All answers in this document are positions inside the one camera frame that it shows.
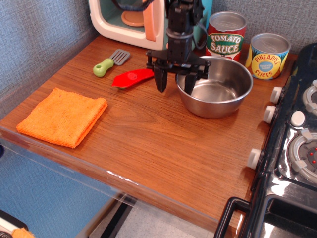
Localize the pineapple slices can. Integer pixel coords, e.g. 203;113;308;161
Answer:
245;33;291;80

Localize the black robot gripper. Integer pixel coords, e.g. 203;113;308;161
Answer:
146;31;211;95

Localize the black toy stove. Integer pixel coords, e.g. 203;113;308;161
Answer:
214;42;317;238

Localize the black oven door handle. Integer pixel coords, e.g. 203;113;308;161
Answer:
214;197;251;238

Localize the white stove knob rear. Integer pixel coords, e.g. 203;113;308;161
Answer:
270;87;283;104

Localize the orange object at bottom left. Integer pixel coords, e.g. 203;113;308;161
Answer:
11;228;35;238

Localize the white stove knob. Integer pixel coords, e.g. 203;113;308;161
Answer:
247;148;261;170
270;87;283;104
263;106;276;124

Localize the orange microwave turntable plate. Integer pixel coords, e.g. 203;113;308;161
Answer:
121;11;144;27

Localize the white round stove button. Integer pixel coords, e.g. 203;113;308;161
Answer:
290;111;305;127

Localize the stainless steel pot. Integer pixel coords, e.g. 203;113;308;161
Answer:
175;56;253;119

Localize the white stove knob front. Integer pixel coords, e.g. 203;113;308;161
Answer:
247;148;261;170

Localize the tomato sauce can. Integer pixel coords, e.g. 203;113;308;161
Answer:
206;11;247;61

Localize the teal and white toy microwave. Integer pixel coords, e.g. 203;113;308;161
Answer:
88;0;213;56

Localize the grey stove burner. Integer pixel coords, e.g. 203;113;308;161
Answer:
288;128;317;184
302;80;317;116

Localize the orange folded towel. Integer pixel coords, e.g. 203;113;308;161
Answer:
16;88;107;148

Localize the white stove knob middle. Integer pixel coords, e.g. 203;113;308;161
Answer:
263;106;276;124

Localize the grey front stove burner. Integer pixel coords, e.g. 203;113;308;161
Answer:
288;128;317;184

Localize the green handled grey toy spatula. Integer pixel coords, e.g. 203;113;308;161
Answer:
93;49;130;77

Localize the grey rear stove burner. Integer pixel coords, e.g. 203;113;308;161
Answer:
302;80;317;116

